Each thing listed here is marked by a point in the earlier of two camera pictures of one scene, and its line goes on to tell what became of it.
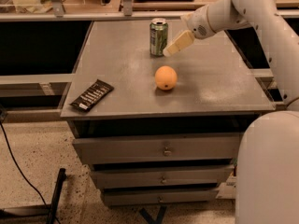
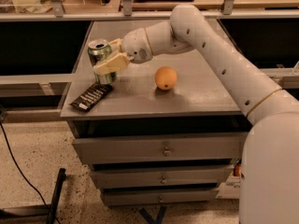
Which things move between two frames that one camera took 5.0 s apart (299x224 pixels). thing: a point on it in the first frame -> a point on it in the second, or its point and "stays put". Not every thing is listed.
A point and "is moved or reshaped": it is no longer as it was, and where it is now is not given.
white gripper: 199,24 -> 135,46
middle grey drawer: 160,175 stays put
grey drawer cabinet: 167,135 stays put
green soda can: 159,35 is moved or reshaped
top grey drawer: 144,147 stays put
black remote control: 93,94 stays put
